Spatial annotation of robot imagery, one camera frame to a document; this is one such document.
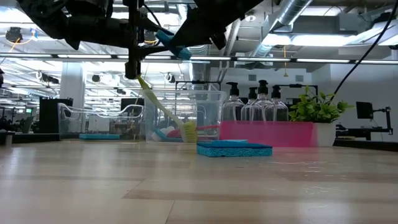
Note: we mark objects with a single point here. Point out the green plant in white pot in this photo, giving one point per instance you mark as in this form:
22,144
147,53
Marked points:
323,133

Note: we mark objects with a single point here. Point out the clear plastic bin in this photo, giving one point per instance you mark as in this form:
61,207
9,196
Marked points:
211,105

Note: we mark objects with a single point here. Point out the black background desk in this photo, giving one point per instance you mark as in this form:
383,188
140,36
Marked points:
363,132

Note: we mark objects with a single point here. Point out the black ceiling device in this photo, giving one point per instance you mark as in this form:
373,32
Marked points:
14,35

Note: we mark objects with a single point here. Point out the clear shallow plastic tray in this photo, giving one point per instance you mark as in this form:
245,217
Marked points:
62,109

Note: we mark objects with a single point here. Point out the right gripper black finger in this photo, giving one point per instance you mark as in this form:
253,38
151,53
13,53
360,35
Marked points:
199,29

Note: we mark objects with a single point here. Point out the black screen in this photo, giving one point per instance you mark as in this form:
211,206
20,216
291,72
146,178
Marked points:
132,107

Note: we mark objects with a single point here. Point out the blue sponge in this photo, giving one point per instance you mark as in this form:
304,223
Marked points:
230,141
233,151
99,136
177,49

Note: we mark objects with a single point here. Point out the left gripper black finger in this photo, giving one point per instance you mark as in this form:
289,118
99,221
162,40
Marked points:
132,65
132,15

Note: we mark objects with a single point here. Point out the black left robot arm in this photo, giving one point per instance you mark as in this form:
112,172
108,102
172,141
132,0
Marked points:
46,15

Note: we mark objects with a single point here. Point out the black cabinet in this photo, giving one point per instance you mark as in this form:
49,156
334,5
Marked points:
49,118

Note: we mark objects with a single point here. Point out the green dish brush yellow bristles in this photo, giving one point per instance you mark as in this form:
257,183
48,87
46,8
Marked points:
190,132

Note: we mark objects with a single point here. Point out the pink plastic tray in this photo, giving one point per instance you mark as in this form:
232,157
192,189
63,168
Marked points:
280,133

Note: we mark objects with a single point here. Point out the black metal stand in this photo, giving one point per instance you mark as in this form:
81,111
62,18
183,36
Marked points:
298,85

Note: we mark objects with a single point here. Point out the black monitor on arm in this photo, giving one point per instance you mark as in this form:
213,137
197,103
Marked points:
363,110

